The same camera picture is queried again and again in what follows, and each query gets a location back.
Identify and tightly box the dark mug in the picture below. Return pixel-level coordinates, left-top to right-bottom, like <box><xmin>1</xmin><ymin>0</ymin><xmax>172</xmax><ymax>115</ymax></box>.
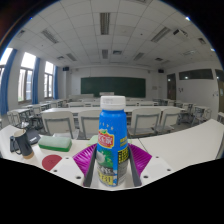
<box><xmin>9</xmin><ymin>128</ymin><xmax>35</xmax><ymax>160</ymax></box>

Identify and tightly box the blue curtain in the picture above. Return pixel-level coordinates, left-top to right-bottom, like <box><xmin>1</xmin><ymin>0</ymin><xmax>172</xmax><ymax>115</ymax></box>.
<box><xmin>31</xmin><ymin>57</ymin><xmax>41</xmax><ymax>105</ymax></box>
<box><xmin>53</xmin><ymin>65</ymin><xmax>60</xmax><ymax>100</ymax></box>
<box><xmin>0</xmin><ymin>48</ymin><xmax>18</xmax><ymax>116</ymax></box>

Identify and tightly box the green and white sponge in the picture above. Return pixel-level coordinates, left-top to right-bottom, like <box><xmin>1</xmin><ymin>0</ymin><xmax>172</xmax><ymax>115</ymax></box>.
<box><xmin>37</xmin><ymin>134</ymin><xmax>73</xmax><ymax>153</ymax></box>

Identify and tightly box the group of classroom chairs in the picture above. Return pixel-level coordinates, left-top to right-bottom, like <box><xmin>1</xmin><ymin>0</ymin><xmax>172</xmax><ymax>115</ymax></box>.
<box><xmin>6</xmin><ymin>96</ymin><xmax>224</xmax><ymax>140</ymax></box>

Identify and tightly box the bright window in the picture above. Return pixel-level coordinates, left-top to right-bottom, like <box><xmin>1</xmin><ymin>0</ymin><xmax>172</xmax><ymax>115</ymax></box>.
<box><xmin>43</xmin><ymin>61</ymin><xmax>55</xmax><ymax>100</ymax></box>
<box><xmin>0</xmin><ymin>47</ymin><xmax>14</xmax><ymax>84</ymax></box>
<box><xmin>17</xmin><ymin>52</ymin><xmax>37</xmax><ymax>103</ymax></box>

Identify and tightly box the dark high wall window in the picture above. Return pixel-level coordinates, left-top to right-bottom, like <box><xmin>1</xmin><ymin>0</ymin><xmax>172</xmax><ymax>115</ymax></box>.
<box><xmin>178</xmin><ymin>68</ymin><xmax>215</xmax><ymax>81</ymax></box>

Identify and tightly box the dark door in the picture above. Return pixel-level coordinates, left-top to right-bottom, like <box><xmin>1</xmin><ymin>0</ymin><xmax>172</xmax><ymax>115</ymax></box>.
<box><xmin>166</xmin><ymin>73</ymin><xmax>177</xmax><ymax>101</ymax></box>

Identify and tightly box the blue drink bottle white cap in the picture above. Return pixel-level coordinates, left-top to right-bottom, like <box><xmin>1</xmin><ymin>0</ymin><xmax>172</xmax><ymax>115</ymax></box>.
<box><xmin>95</xmin><ymin>95</ymin><xmax>130</xmax><ymax>188</ymax></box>

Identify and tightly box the green chalkboard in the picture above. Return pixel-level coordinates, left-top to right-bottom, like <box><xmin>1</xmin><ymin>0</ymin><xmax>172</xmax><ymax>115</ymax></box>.
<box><xmin>80</xmin><ymin>76</ymin><xmax>147</xmax><ymax>99</ymax></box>

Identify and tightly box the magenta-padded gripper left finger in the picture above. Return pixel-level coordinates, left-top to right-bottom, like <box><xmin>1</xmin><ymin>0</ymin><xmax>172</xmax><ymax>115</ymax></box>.
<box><xmin>49</xmin><ymin>143</ymin><xmax>99</xmax><ymax>189</ymax></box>

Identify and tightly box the flat round red coaster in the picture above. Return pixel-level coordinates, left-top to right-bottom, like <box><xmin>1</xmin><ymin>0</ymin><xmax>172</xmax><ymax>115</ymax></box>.
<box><xmin>41</xmin><ymin>154</ymin><xmax>63</xmax><ymax>172</ymax></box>

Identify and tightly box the white lectern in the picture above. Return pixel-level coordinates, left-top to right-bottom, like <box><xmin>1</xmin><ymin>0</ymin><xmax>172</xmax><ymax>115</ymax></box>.
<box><xmin>99</xmin><ymin>91</ymin><xmax>115</xmax><ymax>98</ymax></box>

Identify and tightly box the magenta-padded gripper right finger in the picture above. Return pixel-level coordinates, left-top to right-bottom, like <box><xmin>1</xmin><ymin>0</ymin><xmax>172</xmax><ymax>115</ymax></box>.
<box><xmin>128</xmin><ymin>143</ymin><xmax>175</xmax><ymax>188</ymax></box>

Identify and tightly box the group of ceiling lights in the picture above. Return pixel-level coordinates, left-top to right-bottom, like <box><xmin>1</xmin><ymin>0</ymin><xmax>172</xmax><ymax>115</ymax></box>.
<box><xmin>16</xmin><ymin>12</ymin><xmax>208</xmax><ymax>63</ymax></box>

